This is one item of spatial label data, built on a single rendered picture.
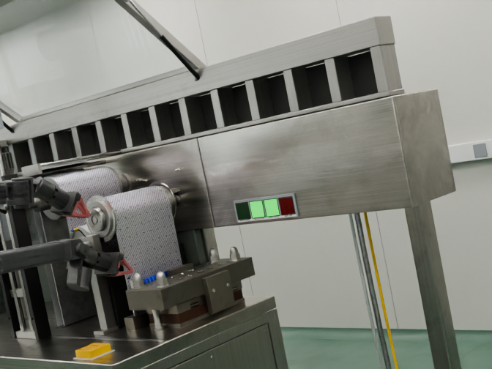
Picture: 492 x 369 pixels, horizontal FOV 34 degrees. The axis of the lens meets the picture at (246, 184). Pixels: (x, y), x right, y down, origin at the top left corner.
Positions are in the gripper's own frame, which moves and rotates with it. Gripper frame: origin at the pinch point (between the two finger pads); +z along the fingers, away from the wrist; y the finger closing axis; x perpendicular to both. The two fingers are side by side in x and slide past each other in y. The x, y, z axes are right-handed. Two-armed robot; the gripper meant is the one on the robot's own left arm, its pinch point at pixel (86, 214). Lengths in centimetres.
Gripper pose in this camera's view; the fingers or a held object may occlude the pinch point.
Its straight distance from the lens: 248.3
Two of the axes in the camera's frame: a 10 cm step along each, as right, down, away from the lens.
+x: 2.9, -8.9, 3.6
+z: 6.2, 4.6, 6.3
